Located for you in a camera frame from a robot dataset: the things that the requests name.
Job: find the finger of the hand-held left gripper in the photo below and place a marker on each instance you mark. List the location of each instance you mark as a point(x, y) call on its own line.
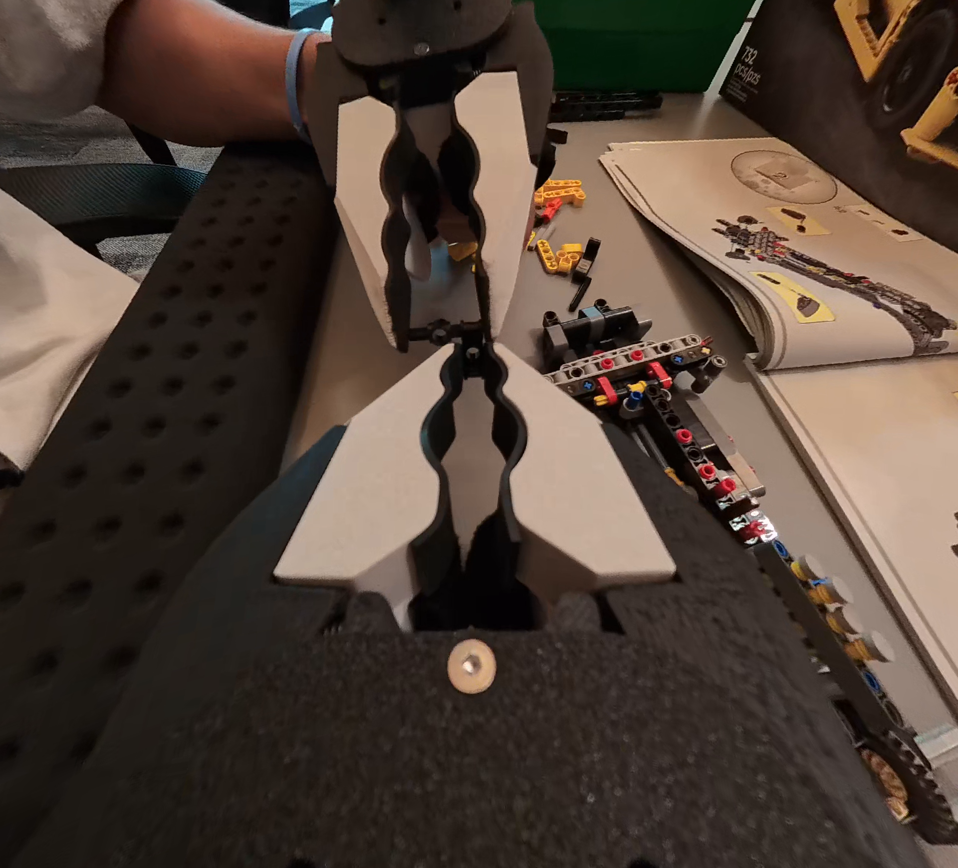
point(359, 179)
point(505, 194)

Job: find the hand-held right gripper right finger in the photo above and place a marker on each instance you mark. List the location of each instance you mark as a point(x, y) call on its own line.
point(591, 509)

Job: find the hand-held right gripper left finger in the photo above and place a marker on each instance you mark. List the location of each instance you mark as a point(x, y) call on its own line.
point(352, 509)

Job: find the long black lego pin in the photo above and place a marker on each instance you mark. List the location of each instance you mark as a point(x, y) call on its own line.
point(441, 329)

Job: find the grey lego car chassis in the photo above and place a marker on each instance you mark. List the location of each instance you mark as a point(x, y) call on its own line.
point(636, 359)

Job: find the person's left forearm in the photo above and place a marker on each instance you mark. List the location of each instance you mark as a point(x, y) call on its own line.
point(202, 67)

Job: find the pile of yellow lego pieces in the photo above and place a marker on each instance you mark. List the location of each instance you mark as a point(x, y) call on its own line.
point(561, 191)

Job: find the black curved lego piece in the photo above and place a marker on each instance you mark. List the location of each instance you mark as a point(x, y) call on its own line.
point(591, 254)

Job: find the black lego beam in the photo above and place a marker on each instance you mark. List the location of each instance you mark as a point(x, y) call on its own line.
point(599, 106)

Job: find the lego set box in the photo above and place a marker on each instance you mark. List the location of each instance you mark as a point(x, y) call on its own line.
point(808, 135)

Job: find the lego instruction booklet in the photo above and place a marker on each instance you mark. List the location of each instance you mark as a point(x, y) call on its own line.
point(898, 471)

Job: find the light blue wristband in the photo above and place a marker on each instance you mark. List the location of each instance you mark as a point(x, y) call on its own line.
point(292, 90)

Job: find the green plastic bin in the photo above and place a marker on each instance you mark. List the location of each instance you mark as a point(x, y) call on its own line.
point(636, 22)

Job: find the black dotted pad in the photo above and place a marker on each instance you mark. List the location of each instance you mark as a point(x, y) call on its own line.
point(150, 396)

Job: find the black chair frame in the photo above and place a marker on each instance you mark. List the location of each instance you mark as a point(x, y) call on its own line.
point(90, 191)

